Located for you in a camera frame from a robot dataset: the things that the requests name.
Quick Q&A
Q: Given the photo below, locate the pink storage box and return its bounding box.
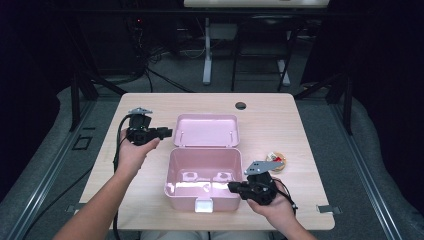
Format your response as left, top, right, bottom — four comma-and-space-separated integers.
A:
163, 113, 244, 214

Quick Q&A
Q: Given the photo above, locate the bundle of black floor cables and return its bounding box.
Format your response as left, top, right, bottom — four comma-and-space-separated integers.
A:
126, 16, 194, 94

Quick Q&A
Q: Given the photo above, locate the left hand-held gripper cable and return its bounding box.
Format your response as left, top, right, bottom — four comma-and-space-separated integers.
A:
112, 114, 134, 240

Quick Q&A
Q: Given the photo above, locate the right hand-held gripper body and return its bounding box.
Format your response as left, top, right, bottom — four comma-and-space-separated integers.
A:
238, 160, 284, 206

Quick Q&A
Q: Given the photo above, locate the black chair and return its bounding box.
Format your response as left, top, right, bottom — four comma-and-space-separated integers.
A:
230, 14, 301, 93

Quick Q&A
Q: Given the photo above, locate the black metal stand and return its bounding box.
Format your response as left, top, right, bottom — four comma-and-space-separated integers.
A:
68, 71, 128, 133
293, 71, 354, 136

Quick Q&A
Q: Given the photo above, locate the person's right hand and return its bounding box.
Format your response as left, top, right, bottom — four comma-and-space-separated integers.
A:
247, 181, 298, 231

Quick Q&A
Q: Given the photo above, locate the black floor cable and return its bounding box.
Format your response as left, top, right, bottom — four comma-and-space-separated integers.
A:
21, 166, 94, 240

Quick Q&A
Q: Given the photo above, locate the hand-held gripper cable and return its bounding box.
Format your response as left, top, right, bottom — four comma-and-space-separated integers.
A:
112, 114, 134, 240
273, 178, 298, 216

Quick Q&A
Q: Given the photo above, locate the white desk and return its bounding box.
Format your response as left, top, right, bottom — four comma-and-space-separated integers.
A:
183, 0, 332, 87

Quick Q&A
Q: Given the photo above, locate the round orange snack packet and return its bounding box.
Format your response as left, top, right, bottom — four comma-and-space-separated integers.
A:
265, 151, 287, 174

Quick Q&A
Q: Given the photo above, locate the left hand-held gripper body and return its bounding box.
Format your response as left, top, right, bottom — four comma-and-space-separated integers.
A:
125, 106, 158, 147

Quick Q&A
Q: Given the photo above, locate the person's left hand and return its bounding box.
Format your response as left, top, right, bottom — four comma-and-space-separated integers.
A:
117, 129, 161, 176

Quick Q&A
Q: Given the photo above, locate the dark equipment with red light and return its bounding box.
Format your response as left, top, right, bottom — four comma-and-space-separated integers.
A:
79, 13, 143, 76

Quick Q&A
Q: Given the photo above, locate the right hand-held gripper cable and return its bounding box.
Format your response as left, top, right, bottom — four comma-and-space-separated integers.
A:
273, 178, 298, 216

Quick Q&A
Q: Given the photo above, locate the aluminium floor rail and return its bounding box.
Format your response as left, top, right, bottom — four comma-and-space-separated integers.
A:
329, 103, 404, 240
6, 99, 98, 240

